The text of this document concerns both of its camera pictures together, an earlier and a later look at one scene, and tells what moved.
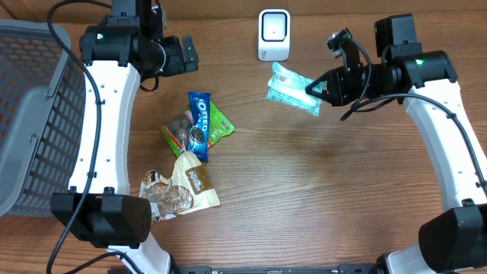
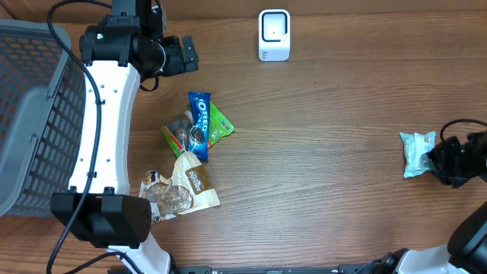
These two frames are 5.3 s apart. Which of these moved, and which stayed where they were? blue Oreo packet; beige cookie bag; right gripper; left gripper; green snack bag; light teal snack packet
Moved: right gripper; light teal snack packet
Stayed: green snack bag; blue Oreo packet; beige cookie bag; left gripper
